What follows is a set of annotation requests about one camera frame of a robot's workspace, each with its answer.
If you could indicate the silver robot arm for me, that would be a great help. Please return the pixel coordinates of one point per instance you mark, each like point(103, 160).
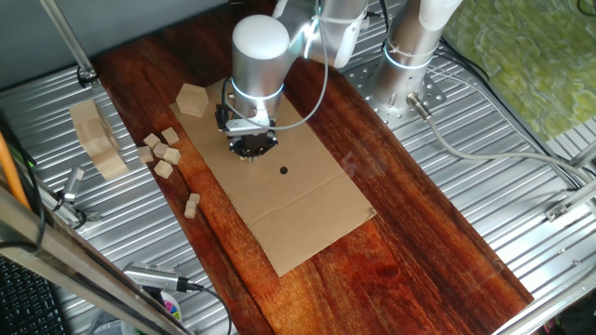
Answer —
point(261, 60)

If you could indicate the brown cardboard sheet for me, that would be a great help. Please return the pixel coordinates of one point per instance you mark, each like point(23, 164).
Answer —
point(279, 209)

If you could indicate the orange pole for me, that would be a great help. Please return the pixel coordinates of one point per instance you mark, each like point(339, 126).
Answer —
point(9, 172)

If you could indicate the silver camera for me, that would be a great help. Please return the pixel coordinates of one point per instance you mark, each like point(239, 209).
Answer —
point(73, 179)
point(149, 275)

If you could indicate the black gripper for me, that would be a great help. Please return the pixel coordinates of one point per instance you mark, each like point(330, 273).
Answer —
point(251, 143)

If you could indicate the black power plug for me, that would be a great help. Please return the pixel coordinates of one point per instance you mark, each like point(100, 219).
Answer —
point(375, 15)

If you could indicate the black keyboard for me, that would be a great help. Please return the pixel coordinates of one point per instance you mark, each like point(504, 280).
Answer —
point(28, 302)

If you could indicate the black wrist-mounted device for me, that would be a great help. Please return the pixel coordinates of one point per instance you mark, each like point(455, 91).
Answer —
point(221, 116)

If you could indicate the large wooden block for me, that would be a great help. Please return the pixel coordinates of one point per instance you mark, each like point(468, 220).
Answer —
point(192, 100)
point(84, 112)
point(88, 135)
point(100, 148)
point(111, 166)

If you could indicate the silver wrist bracket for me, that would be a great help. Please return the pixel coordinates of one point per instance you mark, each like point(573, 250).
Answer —
point(247, 124)

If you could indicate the metal stand pole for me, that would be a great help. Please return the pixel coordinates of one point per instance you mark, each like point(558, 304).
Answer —
point(65, 39)

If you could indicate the aluminium profile bar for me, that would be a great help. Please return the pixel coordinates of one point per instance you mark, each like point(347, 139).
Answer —
point(570, 200)

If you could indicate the metal frame bar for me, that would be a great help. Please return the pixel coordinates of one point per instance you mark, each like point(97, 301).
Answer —
point(70, 260)

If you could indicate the red-brown wooden board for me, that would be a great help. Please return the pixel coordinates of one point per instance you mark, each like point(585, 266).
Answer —
point(396, 232)

